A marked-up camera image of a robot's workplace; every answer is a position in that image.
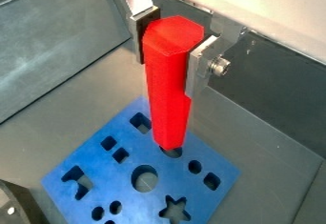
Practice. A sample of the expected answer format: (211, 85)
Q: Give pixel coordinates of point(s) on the red hexagonal peg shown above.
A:
(168, 39)

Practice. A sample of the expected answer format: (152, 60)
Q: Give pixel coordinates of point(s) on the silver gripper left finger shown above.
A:
(140, 13)

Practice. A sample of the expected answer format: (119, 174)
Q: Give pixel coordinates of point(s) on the blue shape sorter board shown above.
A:
(120, 180)

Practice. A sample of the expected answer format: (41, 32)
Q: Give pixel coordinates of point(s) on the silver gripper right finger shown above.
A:
(205, 60)

